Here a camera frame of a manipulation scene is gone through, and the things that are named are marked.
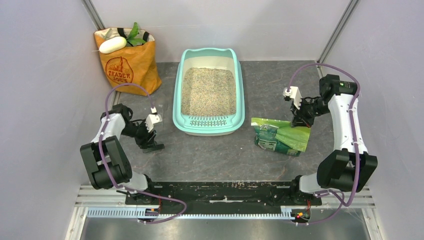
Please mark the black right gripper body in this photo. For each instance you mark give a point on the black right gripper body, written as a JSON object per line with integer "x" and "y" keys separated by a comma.
{"x": 306, "y": 113}

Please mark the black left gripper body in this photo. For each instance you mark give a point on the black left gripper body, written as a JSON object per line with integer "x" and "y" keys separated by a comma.
{"x": 140, "y": 137}

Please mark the green litter bag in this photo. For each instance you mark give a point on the green litter bag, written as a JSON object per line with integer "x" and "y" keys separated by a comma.
{"x": 280, "y": 136}

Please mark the teal plastic litter box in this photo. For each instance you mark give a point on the teal plastic litter box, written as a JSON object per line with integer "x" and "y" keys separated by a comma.
{"x": 209, "y": 57}

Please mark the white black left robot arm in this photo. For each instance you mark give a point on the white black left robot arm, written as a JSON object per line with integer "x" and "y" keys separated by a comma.
{"x": 104, "y": 158}

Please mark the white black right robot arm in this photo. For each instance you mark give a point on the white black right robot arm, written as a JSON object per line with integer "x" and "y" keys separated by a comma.
{"x": 349, "y": 166}

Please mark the beige cat litter pellets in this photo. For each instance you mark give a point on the beige cat litter pellets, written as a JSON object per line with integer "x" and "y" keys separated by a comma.
{"x": 208, "y": 92}

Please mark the orange Trader Joe's paper bag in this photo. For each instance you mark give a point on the orange Trader Joe's paper bag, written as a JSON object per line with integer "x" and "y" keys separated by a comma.
{"x": 131, "y": 64}

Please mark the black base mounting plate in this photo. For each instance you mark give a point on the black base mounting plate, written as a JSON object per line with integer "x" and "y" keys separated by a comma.
{"x": 224, "y": 197}

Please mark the white daikon radish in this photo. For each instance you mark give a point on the white daikon radish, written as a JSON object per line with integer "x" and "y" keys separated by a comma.
{"x": 112, "y": 45}

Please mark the green leafy vegetable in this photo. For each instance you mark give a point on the green leafy vegetable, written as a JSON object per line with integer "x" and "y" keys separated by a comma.
{"x": 133, "y": 38}

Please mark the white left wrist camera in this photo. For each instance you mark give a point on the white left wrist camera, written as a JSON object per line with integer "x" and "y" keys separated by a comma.
{"x": 152, "y": 119}

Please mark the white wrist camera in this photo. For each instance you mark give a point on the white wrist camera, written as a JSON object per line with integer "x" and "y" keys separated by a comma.
{"x": 293, "y": 94}
{"x": 152, "y": 119}

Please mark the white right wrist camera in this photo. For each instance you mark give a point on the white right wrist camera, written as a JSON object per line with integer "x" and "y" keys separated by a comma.
{"x": 293, "y": 94}

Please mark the aluminium rail frame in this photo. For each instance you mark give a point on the aluminium rail frame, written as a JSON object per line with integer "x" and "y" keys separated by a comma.
{"x": 103, "y": 215}

